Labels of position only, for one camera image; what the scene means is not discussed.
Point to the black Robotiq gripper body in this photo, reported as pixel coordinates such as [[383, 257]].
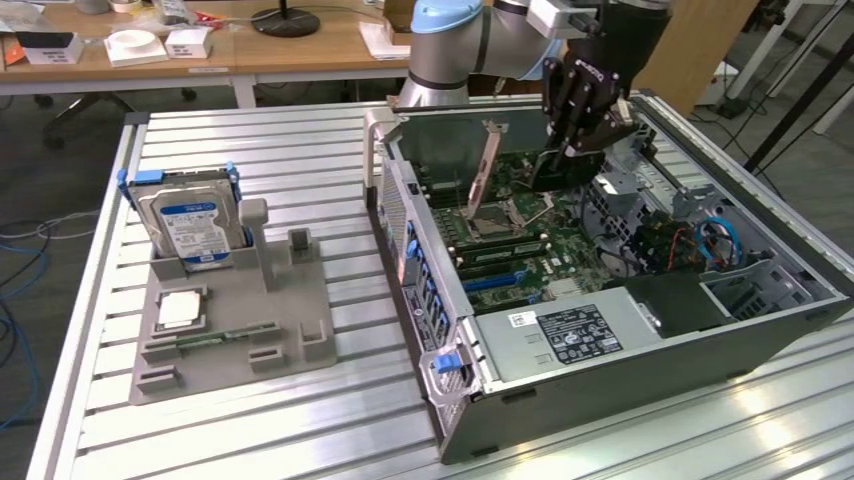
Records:
[[613, 50]]

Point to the graphics card with metal bracket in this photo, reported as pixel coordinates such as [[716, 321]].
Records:
[[567, 175]]

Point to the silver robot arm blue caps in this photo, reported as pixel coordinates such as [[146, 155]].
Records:
[[467, 45]]

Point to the grey metal drive cage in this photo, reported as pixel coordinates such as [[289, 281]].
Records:
[[620, 200]]

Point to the black power brick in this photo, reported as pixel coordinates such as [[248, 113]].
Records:
[[733, 107]]

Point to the metal socket cover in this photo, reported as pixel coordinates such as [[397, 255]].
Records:
[[533, 210]]

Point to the green motherboard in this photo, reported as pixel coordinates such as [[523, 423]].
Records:
[[567, 250]]

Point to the CPU socket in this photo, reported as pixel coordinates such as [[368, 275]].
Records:
[[493, 225]]

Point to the black slanted pole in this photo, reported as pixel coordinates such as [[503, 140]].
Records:
[[800, 111]]

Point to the white paper stack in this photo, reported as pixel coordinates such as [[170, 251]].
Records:
[[383, 42]]

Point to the brown cardboard box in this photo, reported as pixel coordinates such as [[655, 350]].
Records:
[[399, 12]]

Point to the silver chipset heatsink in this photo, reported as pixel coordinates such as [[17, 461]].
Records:
[[569, 288]]

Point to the blue expansion slot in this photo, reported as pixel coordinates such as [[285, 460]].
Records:
[[496, 281]]

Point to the wooden desk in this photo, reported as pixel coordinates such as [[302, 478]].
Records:
[[300, 55], [93, 24]]

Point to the grey disk bay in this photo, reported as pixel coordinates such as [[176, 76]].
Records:
[[753, 295]]

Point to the black round lamp base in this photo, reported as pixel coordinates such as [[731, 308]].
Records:
[[285, 22]]

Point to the grey power supply unit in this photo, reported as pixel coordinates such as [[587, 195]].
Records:
[[513, 350]]

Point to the blue case latch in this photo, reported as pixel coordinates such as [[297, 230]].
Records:
[[445, 362]]

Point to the small white labelled box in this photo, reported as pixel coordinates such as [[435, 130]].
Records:
[[188, 44]]

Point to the open dark grey PC case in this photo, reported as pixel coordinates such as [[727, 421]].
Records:
[[600, 415]]

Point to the hard disk with blue caddy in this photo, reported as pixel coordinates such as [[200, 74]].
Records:
[[193, 225]]

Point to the grey plastic parts rack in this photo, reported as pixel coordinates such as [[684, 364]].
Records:
[[226, 300]]

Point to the white box with round hole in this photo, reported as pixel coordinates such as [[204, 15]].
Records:
[[136, 47]]

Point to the white tape roll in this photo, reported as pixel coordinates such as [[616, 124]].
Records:
[[124, 6]]

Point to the black office chair base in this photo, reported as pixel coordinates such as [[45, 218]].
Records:
[[93, 107]]

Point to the silver CPU chip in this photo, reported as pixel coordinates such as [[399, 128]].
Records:
[[180, 310]]

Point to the loose green RAM stick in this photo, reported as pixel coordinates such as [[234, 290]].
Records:
[[200, 342]]

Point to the grey cup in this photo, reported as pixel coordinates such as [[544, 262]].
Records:
[[90, 6]]

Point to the white box with black top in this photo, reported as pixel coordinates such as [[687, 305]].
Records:
[[49, 47]]

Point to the orange box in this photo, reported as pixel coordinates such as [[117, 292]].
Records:
[[9, 55]]

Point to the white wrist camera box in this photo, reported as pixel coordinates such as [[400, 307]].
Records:
[[553, 15]]

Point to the white table frame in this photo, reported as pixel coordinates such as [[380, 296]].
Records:
[[733, 82]]

